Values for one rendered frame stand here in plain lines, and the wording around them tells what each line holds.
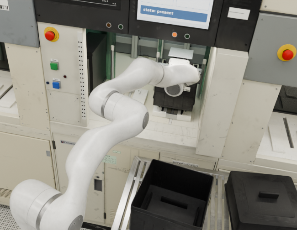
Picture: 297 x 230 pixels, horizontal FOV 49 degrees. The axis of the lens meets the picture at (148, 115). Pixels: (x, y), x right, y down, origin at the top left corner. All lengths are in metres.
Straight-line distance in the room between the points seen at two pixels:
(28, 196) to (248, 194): 0.91
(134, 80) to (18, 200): 0.51
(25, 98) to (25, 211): 0.85
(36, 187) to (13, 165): 1.11
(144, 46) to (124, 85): 1.29
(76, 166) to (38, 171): 1.08
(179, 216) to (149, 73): 0.65
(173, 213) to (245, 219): 0.30
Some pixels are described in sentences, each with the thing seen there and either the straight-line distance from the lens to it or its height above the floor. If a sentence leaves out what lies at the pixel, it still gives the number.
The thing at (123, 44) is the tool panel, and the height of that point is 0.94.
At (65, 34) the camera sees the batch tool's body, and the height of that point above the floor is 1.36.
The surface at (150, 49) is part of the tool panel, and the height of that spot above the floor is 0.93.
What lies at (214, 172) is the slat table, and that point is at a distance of 1.70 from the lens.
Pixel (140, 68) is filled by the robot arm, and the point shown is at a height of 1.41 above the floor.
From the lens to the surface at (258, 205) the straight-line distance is 1.49.
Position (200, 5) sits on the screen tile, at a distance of 1.30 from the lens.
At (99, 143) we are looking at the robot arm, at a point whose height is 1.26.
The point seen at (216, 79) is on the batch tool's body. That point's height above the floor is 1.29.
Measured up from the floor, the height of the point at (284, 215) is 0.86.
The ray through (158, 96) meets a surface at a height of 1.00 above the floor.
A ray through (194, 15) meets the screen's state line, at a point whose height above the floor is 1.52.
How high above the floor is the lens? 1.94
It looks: 36 degrees down
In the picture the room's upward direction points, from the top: 5 degrees clockwise
